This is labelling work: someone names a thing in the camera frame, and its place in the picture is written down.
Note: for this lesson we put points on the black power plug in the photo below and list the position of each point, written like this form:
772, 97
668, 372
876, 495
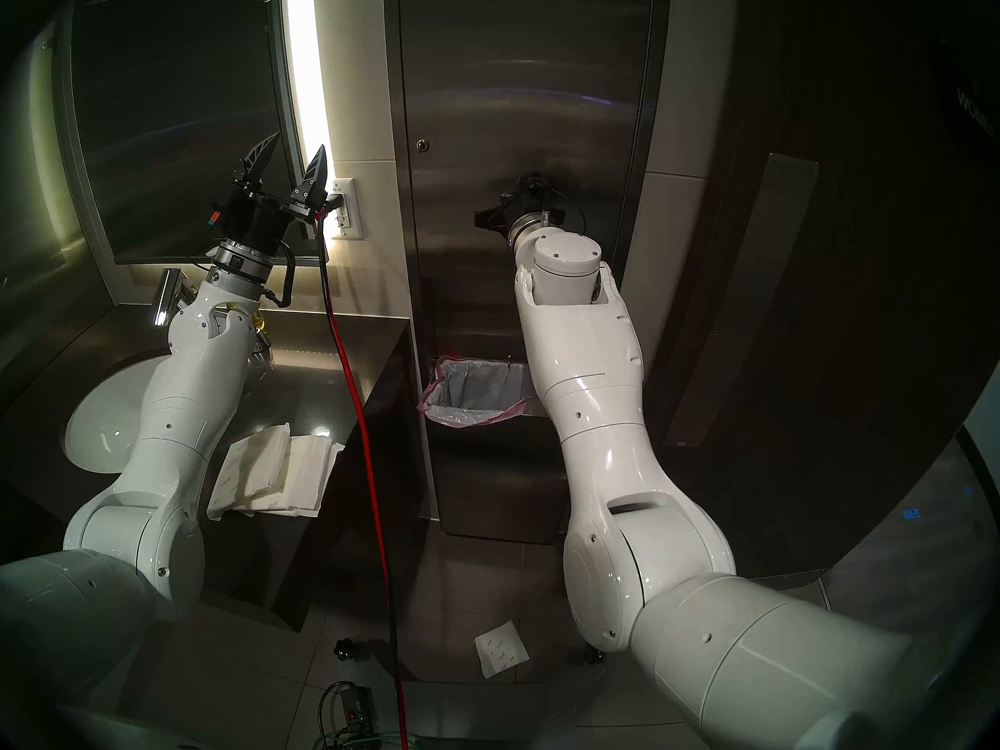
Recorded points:
331, 204

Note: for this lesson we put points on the stainless towel dispenser door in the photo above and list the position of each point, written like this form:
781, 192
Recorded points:
484, 76

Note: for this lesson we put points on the dark vanity counter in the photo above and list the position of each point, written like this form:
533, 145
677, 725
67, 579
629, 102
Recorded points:
328, 381

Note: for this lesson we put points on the dark wood restroom door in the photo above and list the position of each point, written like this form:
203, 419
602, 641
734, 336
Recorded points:
875, 287

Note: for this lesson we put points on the lit vertical light strip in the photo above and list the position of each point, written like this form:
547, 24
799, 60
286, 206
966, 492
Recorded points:
306, 76

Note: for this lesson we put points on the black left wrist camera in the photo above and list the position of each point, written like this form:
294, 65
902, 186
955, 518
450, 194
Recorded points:
215, 216

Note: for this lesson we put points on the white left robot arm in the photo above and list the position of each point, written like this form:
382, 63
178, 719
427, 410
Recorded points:
180, 412

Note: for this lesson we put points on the white wall outlet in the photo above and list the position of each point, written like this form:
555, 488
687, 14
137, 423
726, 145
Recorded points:
350, 226

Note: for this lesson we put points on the white paper towel pack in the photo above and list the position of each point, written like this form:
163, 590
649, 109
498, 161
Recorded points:
250, 467
312, 475

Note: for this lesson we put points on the yellow soap pump bottle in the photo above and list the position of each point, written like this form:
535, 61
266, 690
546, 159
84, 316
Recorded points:
262, 341

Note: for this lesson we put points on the white sink basin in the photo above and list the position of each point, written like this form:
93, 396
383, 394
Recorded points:
101, 428

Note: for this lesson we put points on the framed wall mirror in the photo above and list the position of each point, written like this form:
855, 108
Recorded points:
172, 116

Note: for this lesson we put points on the stainless recessed dispenser cabinet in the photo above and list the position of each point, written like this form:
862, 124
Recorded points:
392, 131

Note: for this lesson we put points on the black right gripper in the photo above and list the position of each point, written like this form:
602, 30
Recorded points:
531, 195

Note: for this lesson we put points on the steel door push plate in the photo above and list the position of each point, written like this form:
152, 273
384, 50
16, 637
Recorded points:
750, 303

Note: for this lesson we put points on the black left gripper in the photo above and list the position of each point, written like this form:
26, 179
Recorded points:
262, 216

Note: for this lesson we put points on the chrome sink faucet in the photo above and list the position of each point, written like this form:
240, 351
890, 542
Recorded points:
166, 295

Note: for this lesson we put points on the trash bin with liner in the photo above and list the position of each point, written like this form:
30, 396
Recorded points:
469, 397

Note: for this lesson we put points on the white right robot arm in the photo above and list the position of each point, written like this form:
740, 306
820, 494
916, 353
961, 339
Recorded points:
609, 444

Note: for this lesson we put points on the stainless waste bin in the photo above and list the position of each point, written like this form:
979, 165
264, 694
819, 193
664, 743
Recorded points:
484, 483

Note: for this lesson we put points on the single white paper towel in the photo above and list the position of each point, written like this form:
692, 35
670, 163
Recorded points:
501, 651

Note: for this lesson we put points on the black power supply box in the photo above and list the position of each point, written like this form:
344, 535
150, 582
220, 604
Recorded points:
358, 708

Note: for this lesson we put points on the black round women sign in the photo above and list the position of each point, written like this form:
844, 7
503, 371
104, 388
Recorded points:
973, 92

